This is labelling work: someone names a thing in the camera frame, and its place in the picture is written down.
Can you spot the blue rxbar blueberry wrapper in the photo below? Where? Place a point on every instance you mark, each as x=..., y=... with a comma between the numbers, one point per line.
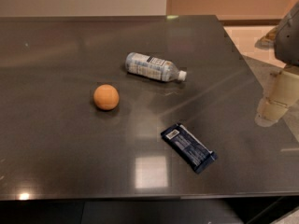
x=188, y=147

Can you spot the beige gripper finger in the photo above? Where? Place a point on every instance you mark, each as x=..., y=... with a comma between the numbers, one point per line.
x=279, y=94

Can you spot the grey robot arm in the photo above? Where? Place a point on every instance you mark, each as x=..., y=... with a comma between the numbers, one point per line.
x=286, y=43

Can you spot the orange ball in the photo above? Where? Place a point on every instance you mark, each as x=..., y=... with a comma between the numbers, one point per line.
x=106, y=97

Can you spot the clear plastic water bottle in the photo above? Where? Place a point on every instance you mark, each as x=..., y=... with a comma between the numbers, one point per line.
x=154, y=68

